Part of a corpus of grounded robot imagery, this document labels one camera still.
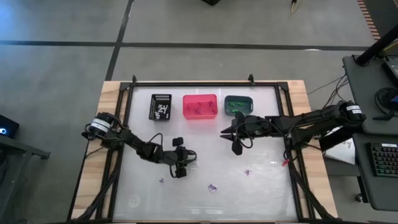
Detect grey side desk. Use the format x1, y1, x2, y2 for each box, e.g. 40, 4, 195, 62
342, 54, 398, 136
352, 133, 398, 212

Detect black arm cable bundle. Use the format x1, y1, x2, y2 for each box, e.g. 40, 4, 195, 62
284, 149, 338, 222
70, 136, 125, 222

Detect right camera black cable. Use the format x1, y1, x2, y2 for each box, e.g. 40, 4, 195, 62
235, 124, 253, 149

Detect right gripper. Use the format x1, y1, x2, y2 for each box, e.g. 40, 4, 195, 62
220, 111, 274, 156

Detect black laptop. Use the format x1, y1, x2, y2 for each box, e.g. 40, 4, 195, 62
381, 55, 398, 88

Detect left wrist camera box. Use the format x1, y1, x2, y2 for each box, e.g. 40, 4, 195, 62
174, 149, 190, 167

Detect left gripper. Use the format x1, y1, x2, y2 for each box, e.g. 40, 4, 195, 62
149, 136, 197, 179

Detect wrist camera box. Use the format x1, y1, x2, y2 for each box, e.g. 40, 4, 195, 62
174, 149, 190, 167
244, 119, 265, 136

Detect pink plastic bin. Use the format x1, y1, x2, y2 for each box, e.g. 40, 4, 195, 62
182, 93, 219, 121

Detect black diagonal pole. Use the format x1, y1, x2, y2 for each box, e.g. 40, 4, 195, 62
354, 24, 398, 67

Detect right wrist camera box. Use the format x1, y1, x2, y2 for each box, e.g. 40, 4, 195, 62
244, 119, 265, 136

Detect black headphones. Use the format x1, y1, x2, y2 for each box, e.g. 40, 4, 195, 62
374, 87, 398, 121

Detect floor cables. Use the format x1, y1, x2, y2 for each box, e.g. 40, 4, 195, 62
306, 73, 354, 105

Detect black angled bar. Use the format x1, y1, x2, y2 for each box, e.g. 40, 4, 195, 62
319, 124, 364, 152

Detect white paper sheet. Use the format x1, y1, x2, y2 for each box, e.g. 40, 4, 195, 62
324, 127, 357, 166

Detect camera black cable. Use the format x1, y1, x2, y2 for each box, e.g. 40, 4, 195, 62
235, 124, 253, 149
148, 133, 198, 179

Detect black slotted basket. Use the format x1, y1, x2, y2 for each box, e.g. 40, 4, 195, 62
148, 93, 173, 121

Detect grey bench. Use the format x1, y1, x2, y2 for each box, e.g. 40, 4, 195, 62
0, 135, 51, 224

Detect left camera black cable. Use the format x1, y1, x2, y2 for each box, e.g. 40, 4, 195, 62
148, 133, 198, 179

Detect orange striped strip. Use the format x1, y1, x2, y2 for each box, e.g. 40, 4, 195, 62
356, 0, 382, 42

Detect black table frame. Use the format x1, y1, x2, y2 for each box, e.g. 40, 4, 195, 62
104, 81, 312, 222

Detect black box blue light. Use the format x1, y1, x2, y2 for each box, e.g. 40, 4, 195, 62
0, 114, 20, 139

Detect backlit black keyboard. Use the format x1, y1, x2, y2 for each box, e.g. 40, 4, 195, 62
370, 142, 398, 178

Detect teal plastic bin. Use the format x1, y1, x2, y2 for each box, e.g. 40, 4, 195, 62
224, 95, 254, 117

